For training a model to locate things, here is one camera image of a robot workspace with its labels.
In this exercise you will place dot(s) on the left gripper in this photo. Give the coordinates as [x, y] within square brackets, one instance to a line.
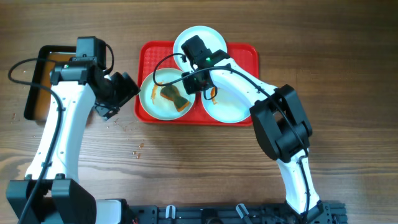
[128, 88]

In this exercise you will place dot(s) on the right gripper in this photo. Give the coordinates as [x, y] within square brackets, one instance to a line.
[190, 88]

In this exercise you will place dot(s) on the green and orange sponge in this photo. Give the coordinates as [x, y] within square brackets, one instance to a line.
[172, 93]

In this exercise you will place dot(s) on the white plate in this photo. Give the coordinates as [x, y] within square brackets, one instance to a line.
[214, 35]
[159, 107]
[223, 106]

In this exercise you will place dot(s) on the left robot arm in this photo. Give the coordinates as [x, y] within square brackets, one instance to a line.
[50, 192]

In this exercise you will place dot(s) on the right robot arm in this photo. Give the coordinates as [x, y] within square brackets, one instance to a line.
[280, 124]

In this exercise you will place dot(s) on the black water-filled tub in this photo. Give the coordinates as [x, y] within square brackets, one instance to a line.
[38, 100]

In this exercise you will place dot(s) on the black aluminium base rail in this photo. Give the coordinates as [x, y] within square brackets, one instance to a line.
[278, 213]

